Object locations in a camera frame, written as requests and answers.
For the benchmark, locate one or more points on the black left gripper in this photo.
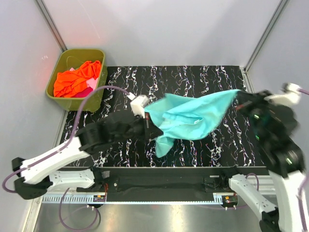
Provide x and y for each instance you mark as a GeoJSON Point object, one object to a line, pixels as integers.
{"type": "Point", "coordinates": [150, 130]}

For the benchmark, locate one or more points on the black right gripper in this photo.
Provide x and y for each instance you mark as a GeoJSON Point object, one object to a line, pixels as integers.
{"type": "Point", "coordinates": [245, 100]}

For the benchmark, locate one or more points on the turquoise t-shirt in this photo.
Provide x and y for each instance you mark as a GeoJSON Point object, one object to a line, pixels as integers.
{"type": "Point", "coordinates": [187, 118]}

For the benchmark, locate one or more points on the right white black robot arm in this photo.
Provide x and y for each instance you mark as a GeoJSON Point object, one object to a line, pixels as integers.
{"type": "Point", "coordinates": [274, 122]}

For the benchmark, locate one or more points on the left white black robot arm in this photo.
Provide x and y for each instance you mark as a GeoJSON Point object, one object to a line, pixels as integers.
{"type": "Point", "coordinates": [42, 174]}

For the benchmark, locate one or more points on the black marble pattern mat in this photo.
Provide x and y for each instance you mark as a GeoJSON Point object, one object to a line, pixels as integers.
{"type": "Point", "coordinates": [231, 144]}

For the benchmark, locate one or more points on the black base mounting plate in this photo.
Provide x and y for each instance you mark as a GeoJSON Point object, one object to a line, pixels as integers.
{"type": "Point", "coordinates": [169, 181]}

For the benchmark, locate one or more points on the magenta t-shirt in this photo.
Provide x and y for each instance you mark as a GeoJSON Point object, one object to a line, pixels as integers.
{"type": "Point", "coordinates": [83, 93]}

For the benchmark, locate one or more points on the light pink t-shirt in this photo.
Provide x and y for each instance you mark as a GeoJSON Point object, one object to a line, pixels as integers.
{"type": "Point", "coordinates": [84, 78]}

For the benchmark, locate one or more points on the orange t-shirt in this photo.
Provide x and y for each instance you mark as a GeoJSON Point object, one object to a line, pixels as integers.
{"type": "Point", "coordinates": [63, 83]}

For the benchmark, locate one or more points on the olive green plastic bin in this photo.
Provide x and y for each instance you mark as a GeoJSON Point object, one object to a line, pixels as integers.
{"type": "Point", "coordinates": [74, 58]}

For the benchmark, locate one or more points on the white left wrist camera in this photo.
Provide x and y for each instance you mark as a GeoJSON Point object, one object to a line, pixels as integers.
{"type": "Point", "coordinates": [138, 104]}

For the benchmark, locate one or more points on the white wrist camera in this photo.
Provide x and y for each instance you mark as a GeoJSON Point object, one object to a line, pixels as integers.
{"type": "Point", "coordinates": [138, 104]}
{"type": "Point", "coordinates": [290, 95]}

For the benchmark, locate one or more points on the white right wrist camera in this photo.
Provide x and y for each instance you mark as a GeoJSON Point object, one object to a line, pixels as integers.
{"type": "Point", "coordinates": [290, 95]}

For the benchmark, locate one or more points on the slotted aluminium rail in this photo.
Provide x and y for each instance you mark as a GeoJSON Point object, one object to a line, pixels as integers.
{"type": "Point", "coordinates": [112, 198]}

